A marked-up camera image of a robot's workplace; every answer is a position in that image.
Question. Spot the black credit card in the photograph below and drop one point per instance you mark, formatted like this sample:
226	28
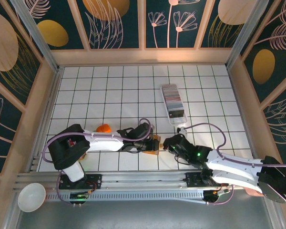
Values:
176	114

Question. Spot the pink plastic cup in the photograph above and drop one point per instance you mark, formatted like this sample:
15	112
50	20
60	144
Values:
251	192

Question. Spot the row of assorted credit cards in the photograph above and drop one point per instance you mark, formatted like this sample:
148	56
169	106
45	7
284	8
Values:
172	97

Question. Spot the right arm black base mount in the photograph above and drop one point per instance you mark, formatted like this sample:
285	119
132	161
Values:
193	179

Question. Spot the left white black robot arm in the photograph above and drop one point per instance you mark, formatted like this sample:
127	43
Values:
102	142

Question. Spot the orange leather card holder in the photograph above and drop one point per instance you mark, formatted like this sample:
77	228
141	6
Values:
150	153

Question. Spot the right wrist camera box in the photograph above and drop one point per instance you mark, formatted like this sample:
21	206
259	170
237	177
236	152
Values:
182	130

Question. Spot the orange plush ball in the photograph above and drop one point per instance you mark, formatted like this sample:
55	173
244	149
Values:
103	128

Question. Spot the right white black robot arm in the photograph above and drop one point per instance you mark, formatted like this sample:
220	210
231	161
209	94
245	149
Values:
233	159

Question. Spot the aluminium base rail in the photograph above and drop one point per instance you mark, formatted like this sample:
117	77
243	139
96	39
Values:
143	181

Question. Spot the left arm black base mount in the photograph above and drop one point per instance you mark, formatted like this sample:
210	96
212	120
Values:
93	181

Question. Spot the aluminium frame post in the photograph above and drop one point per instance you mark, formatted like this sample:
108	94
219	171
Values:
38	38
246	35

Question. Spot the aluminium side rail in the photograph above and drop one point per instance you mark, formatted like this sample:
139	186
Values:
238	95
47	119

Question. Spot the clear plastic card tray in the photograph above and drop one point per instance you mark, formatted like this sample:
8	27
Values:
172	97

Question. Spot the white bowl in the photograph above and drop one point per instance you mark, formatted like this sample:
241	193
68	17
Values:
31	197

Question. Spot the black controller board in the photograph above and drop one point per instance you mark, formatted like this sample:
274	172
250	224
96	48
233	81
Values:
78	198
214	196

